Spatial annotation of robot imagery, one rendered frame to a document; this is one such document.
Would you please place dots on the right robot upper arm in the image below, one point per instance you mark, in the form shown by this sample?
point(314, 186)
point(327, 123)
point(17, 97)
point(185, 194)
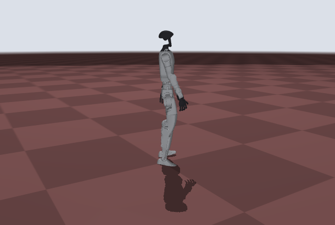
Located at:
point(167, 64)

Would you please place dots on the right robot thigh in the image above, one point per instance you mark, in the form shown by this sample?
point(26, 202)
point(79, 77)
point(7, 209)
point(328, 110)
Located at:
point(171, 113)

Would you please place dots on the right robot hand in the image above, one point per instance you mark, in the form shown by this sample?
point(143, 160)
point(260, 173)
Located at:
point(182, 103)

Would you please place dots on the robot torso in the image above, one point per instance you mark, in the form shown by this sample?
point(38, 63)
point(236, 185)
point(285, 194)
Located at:
point(167, 88)

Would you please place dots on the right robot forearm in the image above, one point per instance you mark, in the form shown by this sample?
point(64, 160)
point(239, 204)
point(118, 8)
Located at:
point(174, 84)

